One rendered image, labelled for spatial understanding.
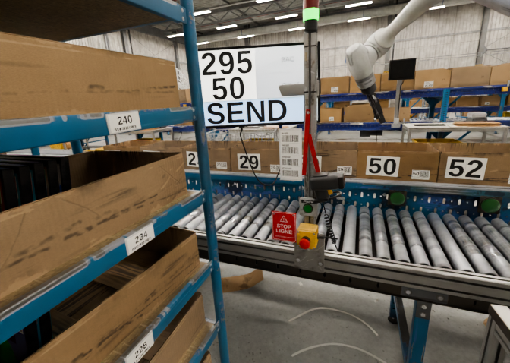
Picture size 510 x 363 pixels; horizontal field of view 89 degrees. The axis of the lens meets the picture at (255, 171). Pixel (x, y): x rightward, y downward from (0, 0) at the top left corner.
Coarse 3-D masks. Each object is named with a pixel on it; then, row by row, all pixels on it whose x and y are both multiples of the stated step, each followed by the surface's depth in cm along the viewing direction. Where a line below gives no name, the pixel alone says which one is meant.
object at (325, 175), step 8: (312, 176) 92; (320, 176) 90; (328, 176) 89; (336, 176) 88; (344, 176) 90; (312, 184) 91; (320, 184) 90; (328, 184) 89; (336, 184) 88; (344, 184) 88; (320, 192) 92; (328, 192) 93; (320, 200) 93
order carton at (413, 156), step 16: (368, 144) 169; (384, 144) 166; (400, 144) 163; (416, 144) 159; (400, 160) 139; (416, 160) 136; (432, 160) 134; (368, 176) 147; (384, 176) 144; (400, 176) 141; (432, 176) 136
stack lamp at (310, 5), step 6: (306, 0) 82; (312, 0) 82; (318, 0) 82; (306, 6) 83; (312, 6) 82; (318, 6) 83; (306, 12) 83; (312, 12) 82; (318, 12) 83; (306, 18) 84; (312, 18) 83; (318, 18) 84
